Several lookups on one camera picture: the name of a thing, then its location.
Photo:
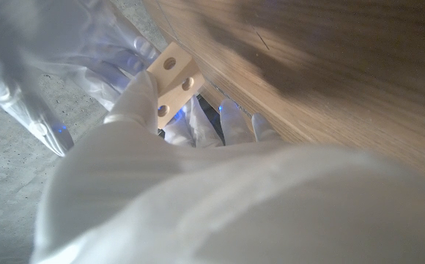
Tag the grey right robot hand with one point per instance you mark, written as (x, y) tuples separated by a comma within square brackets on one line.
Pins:
[(51, 47)]

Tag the wooden block with holes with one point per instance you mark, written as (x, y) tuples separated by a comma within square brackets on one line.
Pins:
[(177, 78)]

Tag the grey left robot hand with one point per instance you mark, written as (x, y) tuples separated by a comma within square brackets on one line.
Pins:
[(234, 209)]

